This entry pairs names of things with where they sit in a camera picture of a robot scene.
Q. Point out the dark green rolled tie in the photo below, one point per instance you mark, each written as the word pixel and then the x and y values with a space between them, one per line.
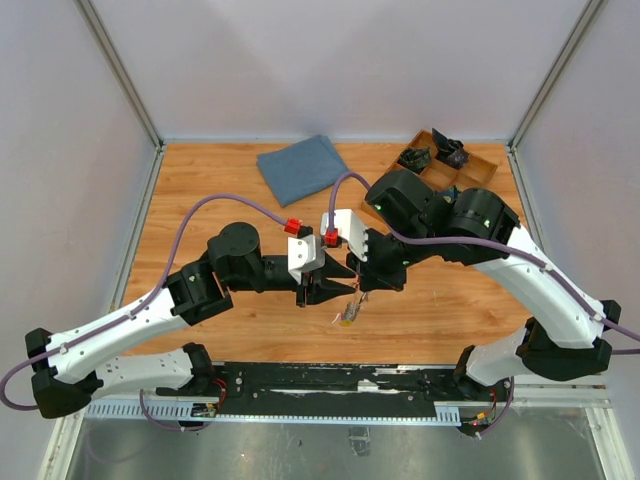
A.
pixel 415 159

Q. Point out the wooden compartment tray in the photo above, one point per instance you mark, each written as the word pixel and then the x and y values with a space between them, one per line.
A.
pixel 479 171

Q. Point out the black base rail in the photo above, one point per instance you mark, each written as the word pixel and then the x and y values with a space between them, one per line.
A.
pixel 346 391

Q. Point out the blue yellow floral tie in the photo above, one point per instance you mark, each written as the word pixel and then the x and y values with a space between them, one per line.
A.
pixel 451 194

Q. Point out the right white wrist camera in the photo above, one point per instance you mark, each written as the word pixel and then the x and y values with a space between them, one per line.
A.
pixel 347 227

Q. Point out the metal key organizer red handle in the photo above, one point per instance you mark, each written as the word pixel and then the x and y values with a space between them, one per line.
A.
pixel 350 313

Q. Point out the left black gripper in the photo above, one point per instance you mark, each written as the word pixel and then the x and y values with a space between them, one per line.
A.
pixel 321 288

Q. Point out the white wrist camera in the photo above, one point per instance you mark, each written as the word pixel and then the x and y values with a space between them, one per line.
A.
pixel 347 227
pixel 304 256

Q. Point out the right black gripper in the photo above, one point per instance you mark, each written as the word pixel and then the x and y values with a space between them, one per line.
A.
pixel 370 274

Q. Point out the dark navy rolled tie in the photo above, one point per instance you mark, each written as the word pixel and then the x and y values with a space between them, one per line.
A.
pixel 449 151

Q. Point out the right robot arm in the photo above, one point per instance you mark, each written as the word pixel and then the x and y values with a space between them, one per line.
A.
pixel 563 338

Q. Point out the folded blue cloth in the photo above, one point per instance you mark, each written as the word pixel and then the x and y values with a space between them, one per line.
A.
pixel 301 169

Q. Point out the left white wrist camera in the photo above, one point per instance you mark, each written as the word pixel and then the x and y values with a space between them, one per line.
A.
pixel 304 256

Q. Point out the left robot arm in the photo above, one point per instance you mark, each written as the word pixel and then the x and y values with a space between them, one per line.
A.
pixel 73 368

